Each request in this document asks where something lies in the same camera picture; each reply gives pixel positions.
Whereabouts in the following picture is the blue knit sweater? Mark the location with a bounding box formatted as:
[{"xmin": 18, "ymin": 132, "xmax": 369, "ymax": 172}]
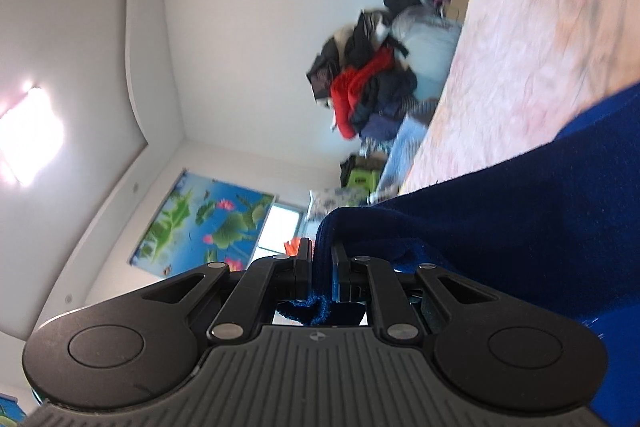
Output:
[{"xmin": 281, "ymin": 87, "xmax": 639, "ymax": 426}]

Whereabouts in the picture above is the pile of dark clothes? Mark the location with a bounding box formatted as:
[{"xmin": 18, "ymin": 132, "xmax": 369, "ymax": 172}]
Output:
[{"xmin": 306, "ymin": 0, "xmax": 469, "ymax": 142}]

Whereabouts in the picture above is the lotus print roller blind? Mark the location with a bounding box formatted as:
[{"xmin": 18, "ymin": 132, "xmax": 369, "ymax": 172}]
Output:
[{"xmin": 129, "ymin": 170, "xmax": 276, "ymax": 279}]

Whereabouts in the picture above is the orange plastic bag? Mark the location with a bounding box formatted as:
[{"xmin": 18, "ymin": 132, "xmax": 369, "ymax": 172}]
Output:
[{"xmin": 284, "ymin": 237, "xmax": 314, "ymax": 259}]

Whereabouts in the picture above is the window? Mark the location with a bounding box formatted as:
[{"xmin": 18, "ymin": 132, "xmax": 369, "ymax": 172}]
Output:
[{"xmin": 250, "ymin": 204, "xmax": 304, "ymax": 262}]

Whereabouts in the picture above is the ceiling light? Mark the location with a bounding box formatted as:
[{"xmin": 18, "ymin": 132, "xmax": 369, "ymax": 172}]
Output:
[{"xmin": 1, "ymin": 86, "xmax": 65, "ymax": 187}]

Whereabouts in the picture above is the green box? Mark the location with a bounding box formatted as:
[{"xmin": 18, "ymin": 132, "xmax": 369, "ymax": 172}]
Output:
[{"xmin": 347, "ymin": 168, "xmax": 381, "ymax": 192}]

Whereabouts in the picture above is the light blue folded blanket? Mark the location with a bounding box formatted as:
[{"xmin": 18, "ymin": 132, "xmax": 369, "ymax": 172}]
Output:
[{"xmin": 376, "ymin": 114, "xmax": 431, "ymax": 193}]

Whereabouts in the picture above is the floral pillow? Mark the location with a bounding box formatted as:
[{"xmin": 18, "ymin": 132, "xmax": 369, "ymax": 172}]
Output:
[{"xmin": 306, "ymin": 187, "xmax": 369, "ymax": 222}]

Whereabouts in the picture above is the red garment on pile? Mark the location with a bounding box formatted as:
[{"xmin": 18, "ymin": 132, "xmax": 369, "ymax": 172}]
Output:
[{"xmin": 330, "ymin": 46, "xmax": 395, "ymax": 140}]

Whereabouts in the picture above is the clear plastic bag of bedding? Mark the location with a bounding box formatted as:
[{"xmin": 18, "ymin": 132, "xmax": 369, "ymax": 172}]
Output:
[{"xmin": 392, "ymin": 5, "xmax": 462, "ymax": 101}]

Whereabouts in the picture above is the pink floral bed sheet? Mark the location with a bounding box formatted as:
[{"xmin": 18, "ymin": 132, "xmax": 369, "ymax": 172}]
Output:
[{"xmin": 401, "ymin": 0, "xmax": 639, "ymax": 193}]

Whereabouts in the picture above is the cardboard box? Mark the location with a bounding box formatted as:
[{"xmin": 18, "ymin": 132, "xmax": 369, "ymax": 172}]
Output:
[{"xmin": 444, "ymin": 0, "xmax": 470, "ymax": 24}]

